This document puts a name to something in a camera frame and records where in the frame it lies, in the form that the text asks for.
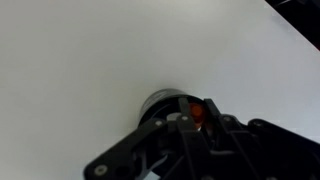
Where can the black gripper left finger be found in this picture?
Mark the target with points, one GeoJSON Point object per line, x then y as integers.
{"type": "Point", "coordinates": [140, 146]}

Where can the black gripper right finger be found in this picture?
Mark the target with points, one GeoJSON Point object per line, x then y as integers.
{"type": "Point", "coordinates": [266, 150]}

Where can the red marker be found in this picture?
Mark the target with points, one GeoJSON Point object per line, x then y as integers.
{"type": "Point", "coordinates": [196, 111]}

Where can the black mug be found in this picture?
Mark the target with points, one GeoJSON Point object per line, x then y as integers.
{"type": "Point", "coordinates": [156, 99]}

